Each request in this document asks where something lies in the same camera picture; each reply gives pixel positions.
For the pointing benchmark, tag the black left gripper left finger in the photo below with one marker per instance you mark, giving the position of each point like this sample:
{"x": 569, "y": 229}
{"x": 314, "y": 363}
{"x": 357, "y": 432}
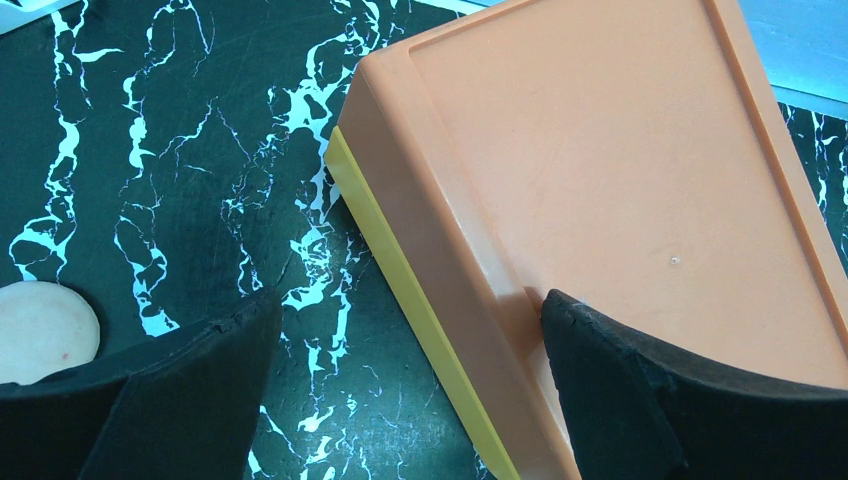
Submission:
{"x": 183, "y": 405}

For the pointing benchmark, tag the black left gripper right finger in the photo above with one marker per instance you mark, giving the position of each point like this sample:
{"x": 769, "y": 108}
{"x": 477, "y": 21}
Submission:
{"x": 637, "y": 407}

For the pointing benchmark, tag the orange drawer organizer box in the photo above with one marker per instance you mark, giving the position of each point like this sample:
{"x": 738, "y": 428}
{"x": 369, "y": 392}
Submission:
{"x": 630, "y": 154}

